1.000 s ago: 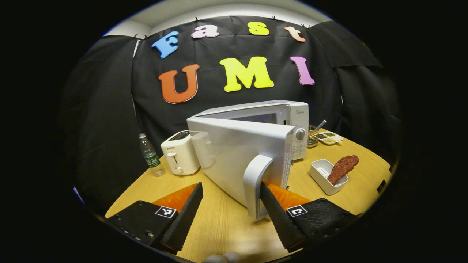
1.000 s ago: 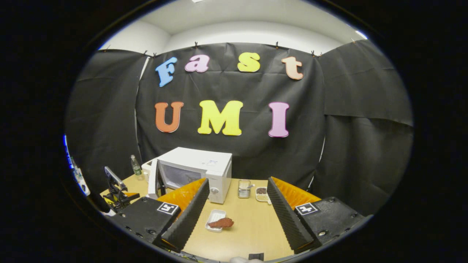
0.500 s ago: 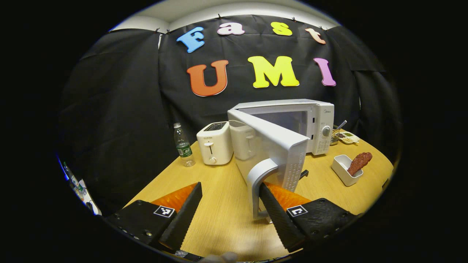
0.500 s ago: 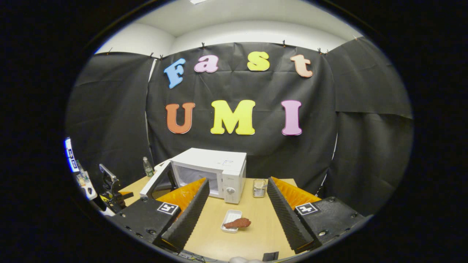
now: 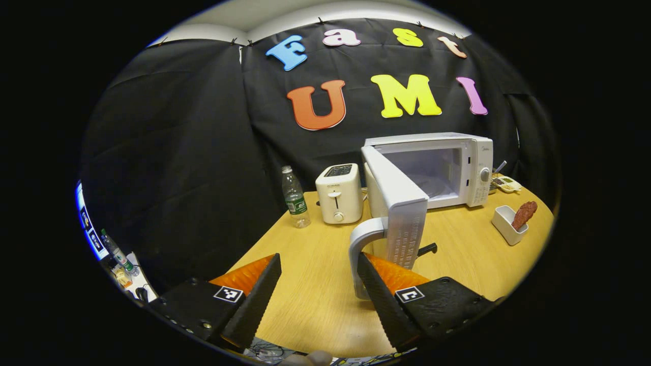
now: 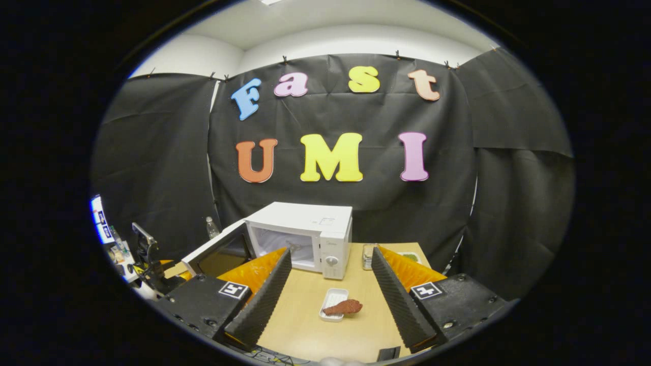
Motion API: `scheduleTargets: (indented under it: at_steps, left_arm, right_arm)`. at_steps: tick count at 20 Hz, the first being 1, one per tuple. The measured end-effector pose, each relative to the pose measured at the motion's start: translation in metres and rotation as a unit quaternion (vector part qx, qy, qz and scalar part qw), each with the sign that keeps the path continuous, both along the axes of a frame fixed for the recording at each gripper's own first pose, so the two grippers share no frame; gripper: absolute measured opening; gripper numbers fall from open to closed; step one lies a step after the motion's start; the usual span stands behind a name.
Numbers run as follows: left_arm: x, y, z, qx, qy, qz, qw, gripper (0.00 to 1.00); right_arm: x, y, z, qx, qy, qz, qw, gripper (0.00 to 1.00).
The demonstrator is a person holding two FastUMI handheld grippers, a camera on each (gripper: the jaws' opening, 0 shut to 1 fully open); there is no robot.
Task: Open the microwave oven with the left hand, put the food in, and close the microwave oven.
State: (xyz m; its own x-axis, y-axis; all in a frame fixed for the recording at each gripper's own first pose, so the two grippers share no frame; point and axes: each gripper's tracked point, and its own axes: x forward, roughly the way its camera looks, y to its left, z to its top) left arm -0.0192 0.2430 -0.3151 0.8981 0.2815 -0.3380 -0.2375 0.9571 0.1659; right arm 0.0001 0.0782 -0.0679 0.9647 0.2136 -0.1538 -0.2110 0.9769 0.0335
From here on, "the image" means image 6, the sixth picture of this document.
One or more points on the lit computer monitor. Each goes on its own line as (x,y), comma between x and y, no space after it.
(100,223)

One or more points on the clear plastic bottle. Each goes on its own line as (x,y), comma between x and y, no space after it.
(211,229)

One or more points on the small white rectangular tray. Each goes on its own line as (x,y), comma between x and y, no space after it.
(335,296)

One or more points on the white divided grain dish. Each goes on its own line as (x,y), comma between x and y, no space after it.
(412,257)

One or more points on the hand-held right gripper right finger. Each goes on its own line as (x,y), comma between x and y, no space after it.
(399,305)

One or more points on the ceiling light panel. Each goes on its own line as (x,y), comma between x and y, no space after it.
(270,2)

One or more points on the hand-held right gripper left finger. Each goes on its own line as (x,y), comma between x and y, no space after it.
(262,305)

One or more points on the small black box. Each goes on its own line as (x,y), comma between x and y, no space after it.
(389,354)

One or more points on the brown meat piece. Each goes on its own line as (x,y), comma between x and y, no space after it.
(346,307)

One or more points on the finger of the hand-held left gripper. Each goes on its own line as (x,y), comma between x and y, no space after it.
(185,276)

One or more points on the metal mesh basket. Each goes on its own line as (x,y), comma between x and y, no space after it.
(367,256)

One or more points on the white microwave oven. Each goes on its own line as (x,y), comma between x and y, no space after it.
(305,216)

